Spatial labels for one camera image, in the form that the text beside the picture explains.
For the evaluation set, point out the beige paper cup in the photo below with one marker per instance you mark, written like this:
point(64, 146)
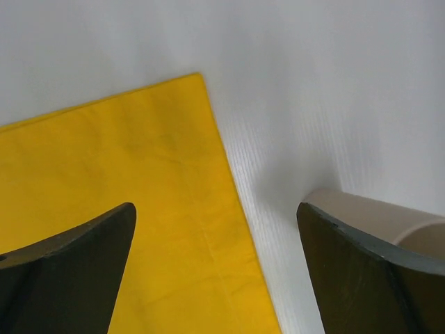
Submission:
point(417, 231)

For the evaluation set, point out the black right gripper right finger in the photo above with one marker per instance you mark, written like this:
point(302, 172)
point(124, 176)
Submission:
point(363, 284)

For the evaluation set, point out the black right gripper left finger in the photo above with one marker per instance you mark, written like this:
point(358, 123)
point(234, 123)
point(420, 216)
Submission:
point(68, 283)

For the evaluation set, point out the yellow Pikachu cloth placemat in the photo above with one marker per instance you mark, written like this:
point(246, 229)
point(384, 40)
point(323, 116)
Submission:
point(193, 267)

